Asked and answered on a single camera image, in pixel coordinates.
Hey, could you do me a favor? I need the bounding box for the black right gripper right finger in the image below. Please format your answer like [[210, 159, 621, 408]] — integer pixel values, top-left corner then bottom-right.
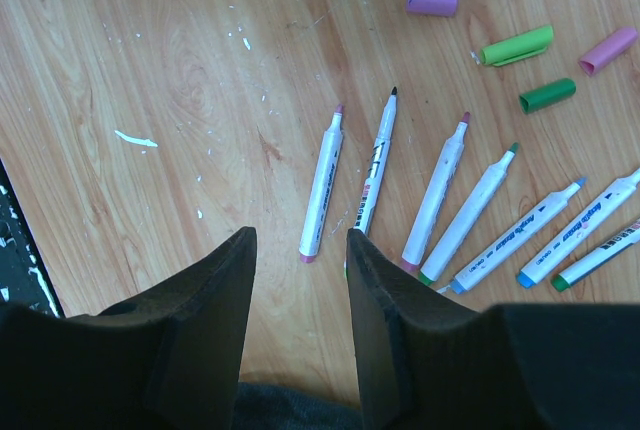
[[346, 229, 639, 429]]

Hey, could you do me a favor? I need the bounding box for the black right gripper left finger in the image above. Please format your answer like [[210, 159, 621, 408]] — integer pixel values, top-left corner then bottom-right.
[[1, 227, 257, 429]]

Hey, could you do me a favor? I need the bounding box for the purple-pink pen cap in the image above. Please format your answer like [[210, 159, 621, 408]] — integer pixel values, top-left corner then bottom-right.
[[405, 0, 459, 17]]

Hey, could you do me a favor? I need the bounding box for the light green cap marker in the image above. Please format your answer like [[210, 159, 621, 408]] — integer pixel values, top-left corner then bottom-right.
[[353, 86, 398, 235]]

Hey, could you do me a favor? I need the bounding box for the pink cap marker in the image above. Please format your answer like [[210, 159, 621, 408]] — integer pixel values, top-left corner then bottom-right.
[[299, 104, 344, 263], [401, 112, 471, 273]]

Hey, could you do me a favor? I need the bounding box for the lavender cap marker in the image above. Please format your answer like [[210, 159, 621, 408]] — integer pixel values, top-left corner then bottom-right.
[[437, 177, 587, 294]]

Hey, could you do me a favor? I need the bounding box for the dark green cap marker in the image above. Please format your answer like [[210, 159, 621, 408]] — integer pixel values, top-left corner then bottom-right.
[[551, 220, 639, 292]]

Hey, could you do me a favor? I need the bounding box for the light green pen cap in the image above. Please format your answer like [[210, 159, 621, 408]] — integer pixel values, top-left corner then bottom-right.
[[478, 25, 554, 67]]

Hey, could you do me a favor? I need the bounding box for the pink pen cap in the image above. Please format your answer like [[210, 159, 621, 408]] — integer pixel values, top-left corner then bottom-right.
[[578, 27, 639, 77]]

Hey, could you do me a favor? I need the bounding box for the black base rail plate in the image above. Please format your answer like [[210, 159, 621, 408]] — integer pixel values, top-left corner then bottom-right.
[[1, 165, 65, 318]]

